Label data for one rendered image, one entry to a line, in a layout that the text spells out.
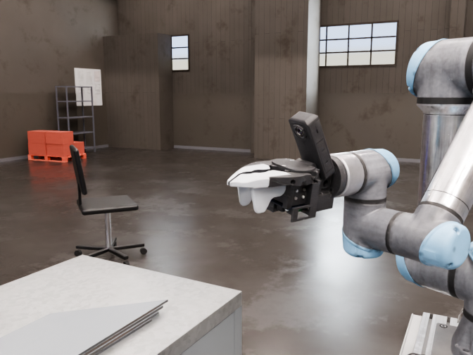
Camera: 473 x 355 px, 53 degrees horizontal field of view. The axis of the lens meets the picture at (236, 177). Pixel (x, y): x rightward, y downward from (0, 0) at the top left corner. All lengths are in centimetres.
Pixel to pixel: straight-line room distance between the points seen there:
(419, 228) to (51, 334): 77
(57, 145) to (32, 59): 240
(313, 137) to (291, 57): 1077
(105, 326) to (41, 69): 1228
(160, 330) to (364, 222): 53
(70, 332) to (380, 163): 72
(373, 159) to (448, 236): 18
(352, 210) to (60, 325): 68
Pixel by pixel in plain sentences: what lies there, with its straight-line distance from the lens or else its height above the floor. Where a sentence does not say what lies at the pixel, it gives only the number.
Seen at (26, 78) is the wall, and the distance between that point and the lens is 1293.
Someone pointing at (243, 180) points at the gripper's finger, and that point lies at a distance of 66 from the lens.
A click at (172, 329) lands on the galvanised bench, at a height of 105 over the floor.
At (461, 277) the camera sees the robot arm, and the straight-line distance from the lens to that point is 107.
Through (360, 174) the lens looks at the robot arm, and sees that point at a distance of 81.
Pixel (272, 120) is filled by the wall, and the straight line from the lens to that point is 1164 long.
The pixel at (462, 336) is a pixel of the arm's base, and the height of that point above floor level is 109.
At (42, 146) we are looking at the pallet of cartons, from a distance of 1220.
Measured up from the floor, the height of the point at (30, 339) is 107.
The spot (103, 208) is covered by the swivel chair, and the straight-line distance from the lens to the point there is 443.
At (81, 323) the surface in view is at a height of 107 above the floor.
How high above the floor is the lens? 157
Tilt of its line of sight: 10 degrees down
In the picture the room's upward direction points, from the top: straight up
